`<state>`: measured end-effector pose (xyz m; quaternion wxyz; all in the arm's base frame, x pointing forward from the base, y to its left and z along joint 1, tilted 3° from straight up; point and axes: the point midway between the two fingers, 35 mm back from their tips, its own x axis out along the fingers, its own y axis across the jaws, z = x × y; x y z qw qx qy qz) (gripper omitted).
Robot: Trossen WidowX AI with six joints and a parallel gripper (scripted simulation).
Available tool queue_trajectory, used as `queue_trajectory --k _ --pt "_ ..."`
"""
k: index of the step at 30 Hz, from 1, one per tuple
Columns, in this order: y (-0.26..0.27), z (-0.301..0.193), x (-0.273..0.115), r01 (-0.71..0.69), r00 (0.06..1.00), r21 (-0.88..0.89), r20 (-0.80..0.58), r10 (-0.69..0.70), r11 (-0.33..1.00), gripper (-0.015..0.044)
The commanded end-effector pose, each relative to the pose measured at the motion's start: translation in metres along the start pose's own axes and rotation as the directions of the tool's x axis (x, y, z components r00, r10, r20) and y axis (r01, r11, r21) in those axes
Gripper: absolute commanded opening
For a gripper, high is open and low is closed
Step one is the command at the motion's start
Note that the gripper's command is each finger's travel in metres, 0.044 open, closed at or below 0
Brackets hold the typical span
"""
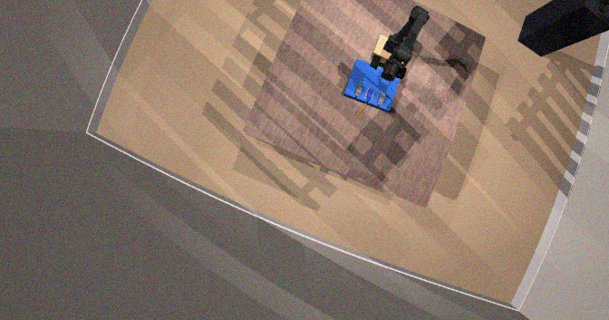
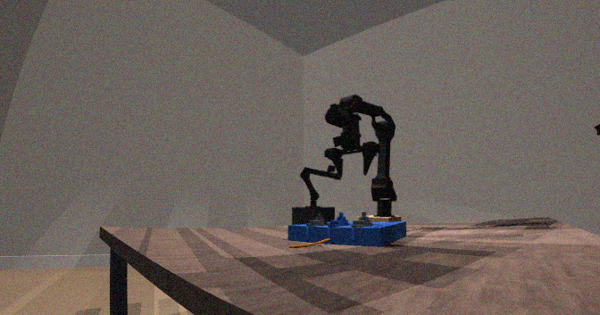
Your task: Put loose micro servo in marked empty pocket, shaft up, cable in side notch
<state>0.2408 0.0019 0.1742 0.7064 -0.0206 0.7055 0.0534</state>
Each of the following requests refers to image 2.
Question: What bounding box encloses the blue micro servo with orange cable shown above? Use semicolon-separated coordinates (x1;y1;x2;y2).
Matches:
289;212;350;248

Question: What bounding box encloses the blue flat plate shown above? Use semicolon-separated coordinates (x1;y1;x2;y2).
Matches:
287;212;406;247

